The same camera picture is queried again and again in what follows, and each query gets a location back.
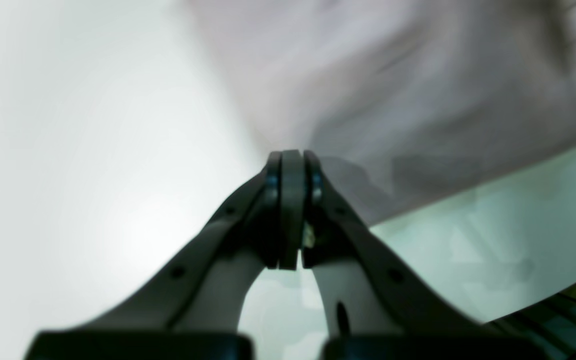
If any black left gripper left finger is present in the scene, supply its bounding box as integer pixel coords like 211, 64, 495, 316
25, 150, 294, 360

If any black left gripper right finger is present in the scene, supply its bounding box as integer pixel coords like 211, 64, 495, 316
301, 150, 546, 360

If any mauve pink T-shirt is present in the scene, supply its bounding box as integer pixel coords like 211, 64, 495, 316
187, 0, 576, 224

